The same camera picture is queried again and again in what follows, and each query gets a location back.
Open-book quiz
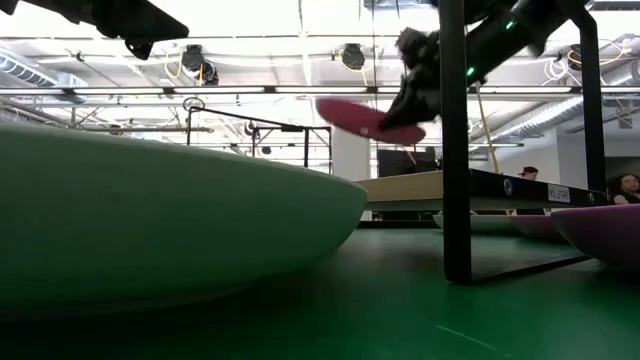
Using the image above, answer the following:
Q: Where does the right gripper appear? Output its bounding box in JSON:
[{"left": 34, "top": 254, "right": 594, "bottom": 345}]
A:
[{"left": 381, "top": 26, "right": 444, "bottom": 131}]

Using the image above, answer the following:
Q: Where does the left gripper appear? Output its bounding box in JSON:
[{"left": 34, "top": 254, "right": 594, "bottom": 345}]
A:
[{"left": 64, "top": 0, "right": 191, "bottom": 62}]

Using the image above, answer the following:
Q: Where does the magenta plate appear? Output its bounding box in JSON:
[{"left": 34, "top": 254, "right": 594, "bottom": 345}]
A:
[{"left": 314, "top": 97, "right": 428, "bottom": 147}]

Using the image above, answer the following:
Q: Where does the white plate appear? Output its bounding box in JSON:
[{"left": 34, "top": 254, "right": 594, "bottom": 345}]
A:
[{"left": 432, "top": 212, "right": 517, "bottom": 236}]

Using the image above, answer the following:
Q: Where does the purple plate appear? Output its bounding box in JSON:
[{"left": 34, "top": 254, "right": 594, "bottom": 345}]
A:
[
  {"left": 549, "top": 203, "right": 640, "bottom": 270},
  {"left": 508, "top": 213, "right": 569, "bottom": 244}
]

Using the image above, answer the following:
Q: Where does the mint green plate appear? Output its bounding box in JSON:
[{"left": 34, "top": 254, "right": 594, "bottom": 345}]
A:
[{"left": 0, "top": 122, "right": 369, "bottom": 321}]

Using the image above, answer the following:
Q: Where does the dark background monitor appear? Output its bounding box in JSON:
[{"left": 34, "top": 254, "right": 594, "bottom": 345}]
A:
[{"left": 376, "top": 146, "right": 442, "bottom": 179}]

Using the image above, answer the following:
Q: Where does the long ceiling light strip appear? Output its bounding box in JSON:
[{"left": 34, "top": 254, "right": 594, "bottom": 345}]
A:
[{"left": 0, "top": 85, "right": 640, "bottom": 97}]

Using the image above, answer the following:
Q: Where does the green table mat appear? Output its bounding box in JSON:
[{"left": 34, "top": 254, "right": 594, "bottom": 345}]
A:
[{"left": 0, "top": 227, "right": 640, "bottom": 360}]

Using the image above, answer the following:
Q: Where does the black ceiling cable reel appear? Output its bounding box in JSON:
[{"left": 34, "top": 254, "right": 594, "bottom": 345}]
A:
[
  {"left": 339, "top": 42, "right": 368, "bottom": 73},
  {"left": 179, "top": 43, "right": 221, "bottom": 87},
  {"left": 566, "top": 43, "right": 584, "bottom": 72}
]

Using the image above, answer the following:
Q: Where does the yellow cable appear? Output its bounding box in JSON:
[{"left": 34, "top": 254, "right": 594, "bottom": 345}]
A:
[{"left": 473, "top": 82, "right": 502, "bottom": 174}]

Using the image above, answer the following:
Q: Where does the wooden tray with wire frame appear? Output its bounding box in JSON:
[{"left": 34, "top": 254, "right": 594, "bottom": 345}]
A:
[{"left": 357, "top": 0, "right": 609, "bottom": 287}]

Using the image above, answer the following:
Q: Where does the black metal rig frame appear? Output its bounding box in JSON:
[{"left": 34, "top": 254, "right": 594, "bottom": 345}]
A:
[{"left": 185, "top": 97, "right": 334, "bottom": 176}]

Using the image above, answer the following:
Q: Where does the silver ventilation duct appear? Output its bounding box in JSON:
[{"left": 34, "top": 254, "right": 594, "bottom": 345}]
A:
[
  {"left": 480, "top": 59, "right": 640, "bottom": 147},
  {"left": 0, "top": 48, "right": 89, "bottom": 105}
]

